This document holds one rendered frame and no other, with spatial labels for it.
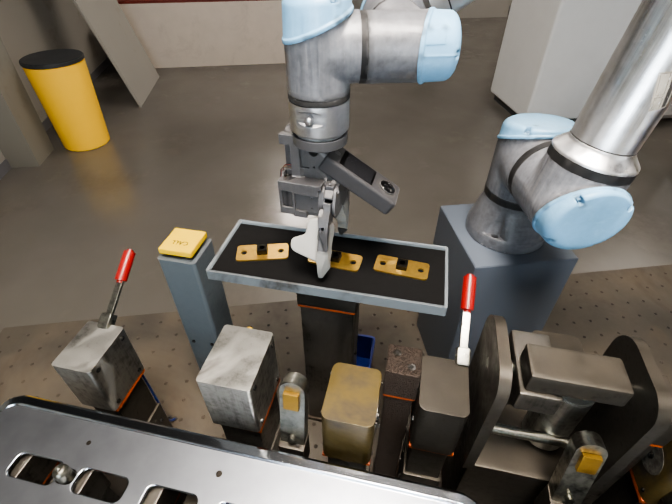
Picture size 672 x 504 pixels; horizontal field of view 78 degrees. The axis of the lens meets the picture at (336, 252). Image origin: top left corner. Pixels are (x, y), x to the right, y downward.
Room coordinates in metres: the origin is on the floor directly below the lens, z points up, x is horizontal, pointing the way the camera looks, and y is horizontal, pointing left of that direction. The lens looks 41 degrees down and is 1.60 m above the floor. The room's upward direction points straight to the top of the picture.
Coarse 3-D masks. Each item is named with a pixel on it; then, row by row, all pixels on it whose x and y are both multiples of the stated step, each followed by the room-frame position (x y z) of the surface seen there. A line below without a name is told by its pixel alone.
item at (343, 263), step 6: (336, 252) 0.50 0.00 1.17; (342, 252) 0.51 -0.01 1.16; (336, 258) 0.49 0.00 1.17; (342, 258) 0.50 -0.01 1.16; (348, 258) 0.50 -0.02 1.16; (354, 258) 0.50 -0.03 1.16; (360, 258) 0.50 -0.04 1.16; (330, 264) 0.48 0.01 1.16; (336, 264) 0.48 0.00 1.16; (342, 264) 0.48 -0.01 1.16; (348, 264) 0.48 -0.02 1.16; (354, 264) 0.48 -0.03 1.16; (360, 264) 0.48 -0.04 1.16; (348, 270) 0.47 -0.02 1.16; (354, 270) 0.47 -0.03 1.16
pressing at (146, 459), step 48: (0, 432) 0.29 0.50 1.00; (48, 432) 0.29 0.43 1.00; (96, 432) 0.29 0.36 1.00; (144, 432) 0.29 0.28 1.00; (192, 432) 0.29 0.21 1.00; (0, 480) 0.22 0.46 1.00; (144, 480) 0.22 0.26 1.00; (192, 480) 0.22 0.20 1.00; (240, 480) 0.22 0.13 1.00; (288, 480) 0.22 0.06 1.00; (336, 480) 0.22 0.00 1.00; (384, 480) 0.22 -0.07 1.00
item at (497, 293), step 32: (448, 224) 0.68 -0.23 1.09; (448, 256) 0.65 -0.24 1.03; (480, 256) 0.57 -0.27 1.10; (512, 256) 0.57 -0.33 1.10; (544, 256) 0.57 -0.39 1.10; (576, 256) 0.57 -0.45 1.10; (448, 288) 0.62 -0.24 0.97; (480, 288) 0.55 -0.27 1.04; (512, 288) 0.55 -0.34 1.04; (544, 288) 0.56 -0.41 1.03; (448, 320) 0.58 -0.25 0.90; (480, 320) 0.55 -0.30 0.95; (512, 320) 0.56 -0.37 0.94; (544, 320) 0.57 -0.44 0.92; (448, 352) 0.55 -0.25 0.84
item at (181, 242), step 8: (176, 232) 0.57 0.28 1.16; (184, 232) 0.57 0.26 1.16; (192, 232) 0.57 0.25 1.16; (200, 232) 0.57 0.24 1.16; (168, 240) 0.55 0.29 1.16; (176, 240) 0.55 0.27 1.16; (184, 240) 0.55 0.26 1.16; (192, 240) 0.55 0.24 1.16; (200, 240) 0.55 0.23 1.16; (160, 248) 0.53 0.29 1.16; (168, 248) 0.52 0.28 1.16; (176, 248) 0.52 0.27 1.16; (184, 248) 0.52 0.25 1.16; (192, 248) 0.52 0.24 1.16; (184, 256) 0.52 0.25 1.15; (192, 256) 0.52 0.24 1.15
